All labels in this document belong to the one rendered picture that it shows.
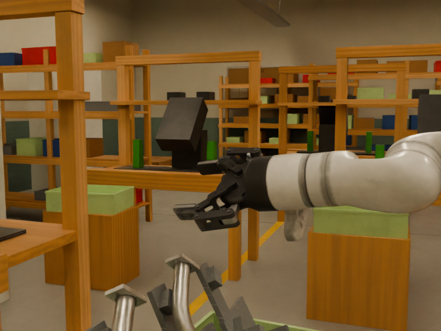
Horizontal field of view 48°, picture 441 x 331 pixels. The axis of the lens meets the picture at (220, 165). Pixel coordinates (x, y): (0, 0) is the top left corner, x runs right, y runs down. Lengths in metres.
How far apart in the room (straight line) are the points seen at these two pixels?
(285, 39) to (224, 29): 1.50
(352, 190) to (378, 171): 0.04
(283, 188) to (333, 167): 0.07
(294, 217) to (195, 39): 11.76
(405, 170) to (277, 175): 0.16
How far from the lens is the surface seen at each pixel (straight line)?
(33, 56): 6.91
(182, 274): 0.92
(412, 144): 0.62
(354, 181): 0.60
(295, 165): 0.63
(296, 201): 0.64
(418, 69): 8.37
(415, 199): 0.58
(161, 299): 0.93
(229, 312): 1.09
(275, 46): 11.76
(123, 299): 0.80
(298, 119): 10.97
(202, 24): 12.37
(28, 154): 7.00
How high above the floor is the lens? 1.46
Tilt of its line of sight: 6 degrees down
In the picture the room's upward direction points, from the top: straight up
